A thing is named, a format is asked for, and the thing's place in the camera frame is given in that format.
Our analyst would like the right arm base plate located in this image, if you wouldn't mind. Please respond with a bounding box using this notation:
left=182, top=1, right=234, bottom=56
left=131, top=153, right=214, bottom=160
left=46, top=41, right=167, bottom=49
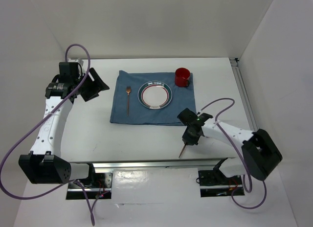
left=196, top=170, right=245, bottom=198

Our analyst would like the copper fork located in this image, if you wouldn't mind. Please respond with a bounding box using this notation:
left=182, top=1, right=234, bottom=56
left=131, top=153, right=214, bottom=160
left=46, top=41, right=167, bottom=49
left=126, top=86, right=132, bottom=116

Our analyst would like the blue cloth napkin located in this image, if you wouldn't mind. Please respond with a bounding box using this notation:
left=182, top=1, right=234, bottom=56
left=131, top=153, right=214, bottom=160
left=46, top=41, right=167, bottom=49
left=110, top=70, right=196, bottom=126

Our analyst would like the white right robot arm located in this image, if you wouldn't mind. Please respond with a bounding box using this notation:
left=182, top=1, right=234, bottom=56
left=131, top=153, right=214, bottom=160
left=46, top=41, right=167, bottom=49
left=178, top=108, right=283, bottom=184

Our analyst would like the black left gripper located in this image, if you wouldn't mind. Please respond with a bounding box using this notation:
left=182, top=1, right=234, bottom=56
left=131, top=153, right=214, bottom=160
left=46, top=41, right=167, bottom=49
left=73, top=67, right=109, bottom=102

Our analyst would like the white plate green red rim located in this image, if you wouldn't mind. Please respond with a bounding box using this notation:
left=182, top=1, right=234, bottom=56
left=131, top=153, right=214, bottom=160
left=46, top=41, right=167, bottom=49
left=137, top=81, right=173, bottom=110

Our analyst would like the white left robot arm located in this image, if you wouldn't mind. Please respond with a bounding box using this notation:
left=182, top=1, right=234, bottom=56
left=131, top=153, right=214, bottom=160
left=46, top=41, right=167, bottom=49
left=19, top=59, right=109, bottom=187

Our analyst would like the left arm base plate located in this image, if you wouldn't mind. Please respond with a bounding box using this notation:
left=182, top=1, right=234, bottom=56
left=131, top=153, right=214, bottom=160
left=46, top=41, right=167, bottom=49
left=66, top=171, right=113, bottom=200

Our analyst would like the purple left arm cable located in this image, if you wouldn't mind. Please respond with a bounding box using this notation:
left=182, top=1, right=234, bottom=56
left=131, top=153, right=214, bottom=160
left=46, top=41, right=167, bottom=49
left=0, top=44, right=98, bottom=227

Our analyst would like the aluminium right side rail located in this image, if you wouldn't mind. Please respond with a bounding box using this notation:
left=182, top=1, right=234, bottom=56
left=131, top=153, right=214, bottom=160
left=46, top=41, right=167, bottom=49
left=229, top=58, right=258, bottom=131

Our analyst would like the red mug black handle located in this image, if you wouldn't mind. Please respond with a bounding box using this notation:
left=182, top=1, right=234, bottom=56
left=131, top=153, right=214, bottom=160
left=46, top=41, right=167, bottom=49
left=175, top=68, right=191, bottom=88

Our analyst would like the aluminium front table rail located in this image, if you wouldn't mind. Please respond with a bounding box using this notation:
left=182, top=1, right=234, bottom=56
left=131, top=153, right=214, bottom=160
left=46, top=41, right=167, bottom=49
left=70, top=158, right=225, bottom=172

